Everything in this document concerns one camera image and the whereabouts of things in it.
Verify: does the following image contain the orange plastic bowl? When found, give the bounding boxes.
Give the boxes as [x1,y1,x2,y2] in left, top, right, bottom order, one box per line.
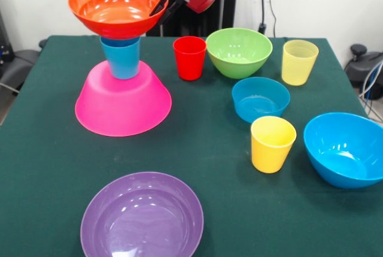
[68,0,169,41]

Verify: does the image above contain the blue plastic cup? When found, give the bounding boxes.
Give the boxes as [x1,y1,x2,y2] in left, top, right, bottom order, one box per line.
[99,35,142,80]

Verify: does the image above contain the pink plastic bowl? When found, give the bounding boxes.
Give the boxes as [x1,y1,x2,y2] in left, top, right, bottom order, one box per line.
[74,60,173,137]

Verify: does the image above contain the red plastic cup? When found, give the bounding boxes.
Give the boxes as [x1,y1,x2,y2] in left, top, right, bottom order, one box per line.
[172,35,208,81]

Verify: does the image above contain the green plastic bowl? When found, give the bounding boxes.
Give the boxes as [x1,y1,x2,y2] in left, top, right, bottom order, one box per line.
[205,27,273,80]

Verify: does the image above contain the small dark blue bowl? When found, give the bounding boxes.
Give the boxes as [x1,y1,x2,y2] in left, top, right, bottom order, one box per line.
[231,77,291,124]

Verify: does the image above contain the dark green table cloth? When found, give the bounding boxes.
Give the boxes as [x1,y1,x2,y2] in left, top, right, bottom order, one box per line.
[0,35,383,257]

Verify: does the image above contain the translucent yellow-green plastic cup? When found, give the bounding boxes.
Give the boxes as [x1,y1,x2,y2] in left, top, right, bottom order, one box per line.
[281,39,320,86]

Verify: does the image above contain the black floor device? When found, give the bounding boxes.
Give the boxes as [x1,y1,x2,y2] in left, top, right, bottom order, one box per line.
[344,44,383,101]
[0,10,48,93]

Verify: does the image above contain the yellow plastic cup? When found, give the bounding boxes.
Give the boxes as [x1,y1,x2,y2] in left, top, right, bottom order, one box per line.
[250,115,297,174]

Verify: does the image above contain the purple plastic bowl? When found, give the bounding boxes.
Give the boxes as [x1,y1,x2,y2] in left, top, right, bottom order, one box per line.
[80,171,205,257]

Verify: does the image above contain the large light blue bowl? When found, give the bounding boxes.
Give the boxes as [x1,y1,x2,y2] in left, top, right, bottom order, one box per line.
[303,111,383,189]

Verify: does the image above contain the bundle of blue white cables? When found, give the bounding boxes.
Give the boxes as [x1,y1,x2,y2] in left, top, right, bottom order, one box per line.
[358,59,383,122]

